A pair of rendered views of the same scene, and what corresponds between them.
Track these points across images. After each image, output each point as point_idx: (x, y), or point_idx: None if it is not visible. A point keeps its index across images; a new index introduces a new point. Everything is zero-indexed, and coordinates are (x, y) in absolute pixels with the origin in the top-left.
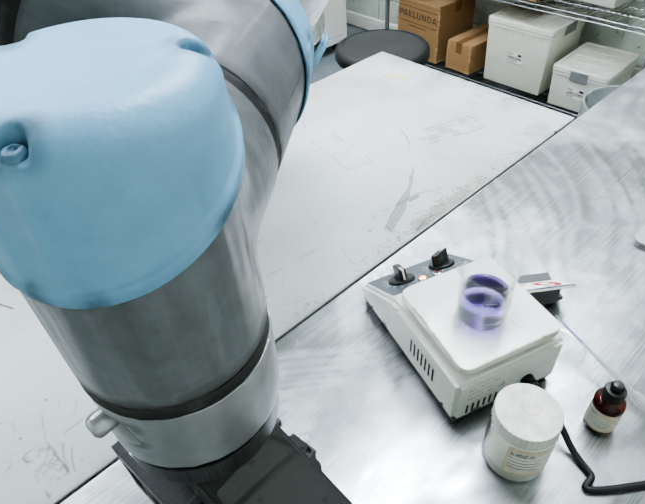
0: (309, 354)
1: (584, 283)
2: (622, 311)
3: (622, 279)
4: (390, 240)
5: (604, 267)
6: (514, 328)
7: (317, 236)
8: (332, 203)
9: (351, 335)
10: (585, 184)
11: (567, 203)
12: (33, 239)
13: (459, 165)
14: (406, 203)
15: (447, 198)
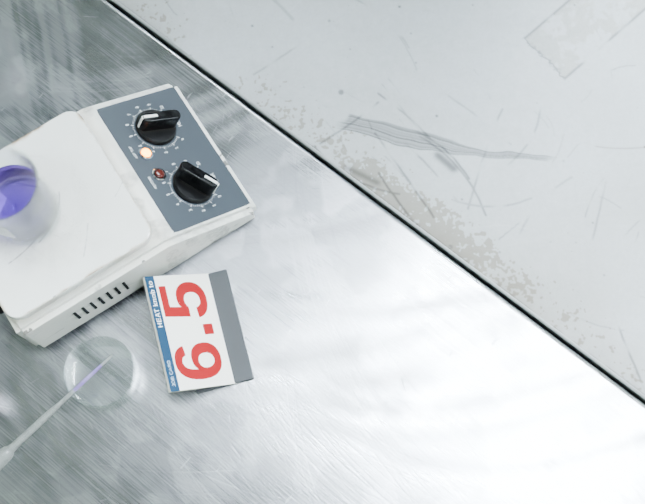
0: (71, 36)
1: (235, 436)
2: (176, 482)
3: (249, 501)
4: (319, 127)
5: (277, 477)
6: (7, 256)
7: (320, 9)
8: (415, 20)
9: (107, 86)
10: (527, 496)
11: (457, 447)
12: None
13: (569, 249)
14: (428, 149)
15: (451, 223)
